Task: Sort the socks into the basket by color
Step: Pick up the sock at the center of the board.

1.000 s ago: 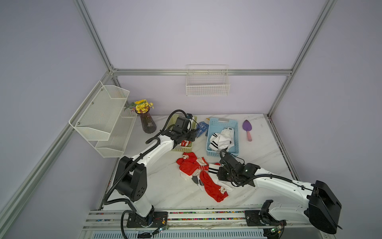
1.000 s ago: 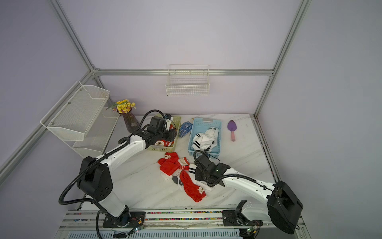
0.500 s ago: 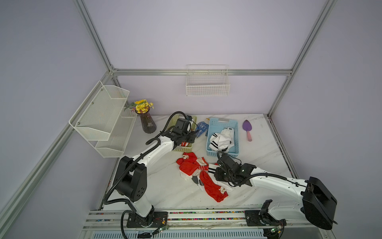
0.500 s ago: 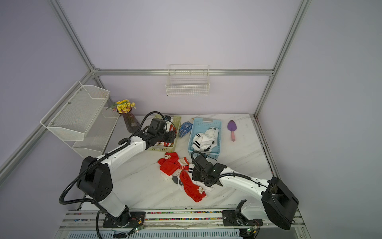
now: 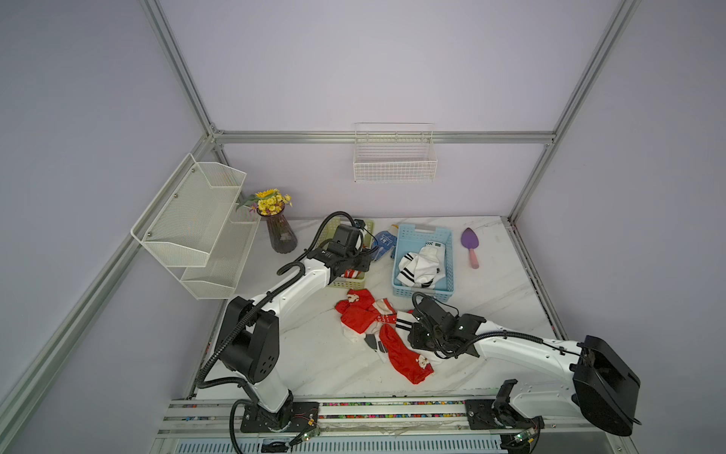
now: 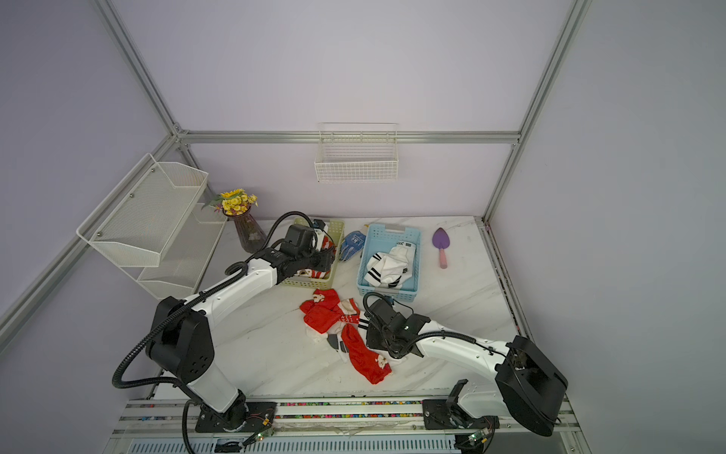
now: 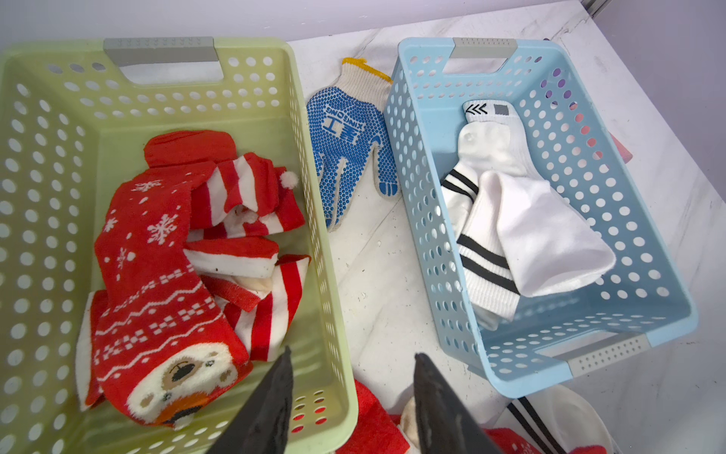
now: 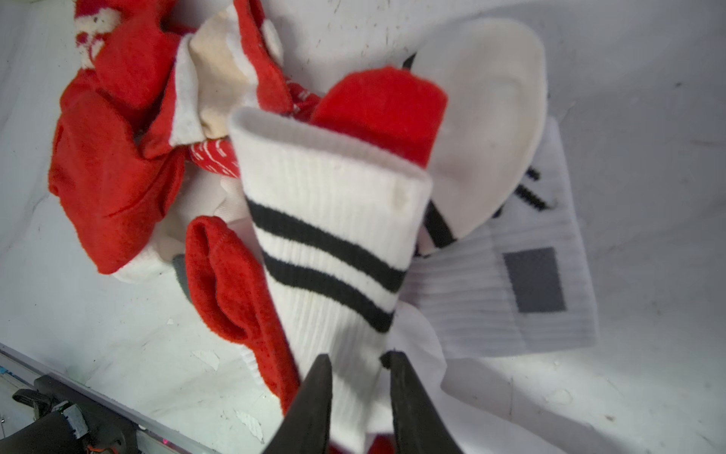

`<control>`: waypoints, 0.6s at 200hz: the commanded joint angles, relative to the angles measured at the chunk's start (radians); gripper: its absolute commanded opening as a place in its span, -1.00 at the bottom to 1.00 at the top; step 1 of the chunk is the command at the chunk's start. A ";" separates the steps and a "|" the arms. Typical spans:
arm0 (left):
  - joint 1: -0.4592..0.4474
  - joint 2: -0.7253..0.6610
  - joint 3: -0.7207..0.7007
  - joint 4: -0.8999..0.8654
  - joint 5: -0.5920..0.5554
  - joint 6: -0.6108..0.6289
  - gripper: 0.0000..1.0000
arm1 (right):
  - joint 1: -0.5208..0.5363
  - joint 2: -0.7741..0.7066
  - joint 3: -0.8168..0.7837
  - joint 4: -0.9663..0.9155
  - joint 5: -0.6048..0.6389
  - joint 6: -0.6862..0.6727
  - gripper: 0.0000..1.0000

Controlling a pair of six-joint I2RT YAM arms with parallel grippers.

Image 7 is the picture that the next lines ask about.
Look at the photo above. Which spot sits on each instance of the blue dotted work glove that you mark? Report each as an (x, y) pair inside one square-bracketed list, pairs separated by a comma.
[(348, 130)]

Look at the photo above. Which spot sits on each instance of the white sock black bands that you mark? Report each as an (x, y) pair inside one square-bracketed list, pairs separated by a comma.
[(499, 145)]

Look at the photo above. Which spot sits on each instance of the white grey sport sock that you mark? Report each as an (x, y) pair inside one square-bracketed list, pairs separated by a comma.
[(498, 111)]

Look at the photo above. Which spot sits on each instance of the red bear snowflake sock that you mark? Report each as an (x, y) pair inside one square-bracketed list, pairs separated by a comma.
[(153, 342)]

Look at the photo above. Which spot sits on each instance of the purple trowel pink handle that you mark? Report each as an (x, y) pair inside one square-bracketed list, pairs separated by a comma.
[(624, 153)]

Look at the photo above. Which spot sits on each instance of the white sock red trim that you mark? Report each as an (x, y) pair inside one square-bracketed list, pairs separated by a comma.
[(523, 240)]

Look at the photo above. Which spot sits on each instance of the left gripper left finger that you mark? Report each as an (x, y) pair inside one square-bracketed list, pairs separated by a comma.
[(262, 424)]

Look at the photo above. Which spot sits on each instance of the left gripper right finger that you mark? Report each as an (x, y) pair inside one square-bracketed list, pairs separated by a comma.
[(444, 424)]

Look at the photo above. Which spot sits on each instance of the blue plastic basket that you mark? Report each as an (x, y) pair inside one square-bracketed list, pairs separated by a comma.
[(639, 304)]

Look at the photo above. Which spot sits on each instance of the white sock black stripes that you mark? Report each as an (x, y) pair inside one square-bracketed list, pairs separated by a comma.
[(556, 420)]

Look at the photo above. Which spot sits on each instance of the red white striped santa sock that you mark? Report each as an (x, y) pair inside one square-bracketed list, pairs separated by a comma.
[(245, 197)]

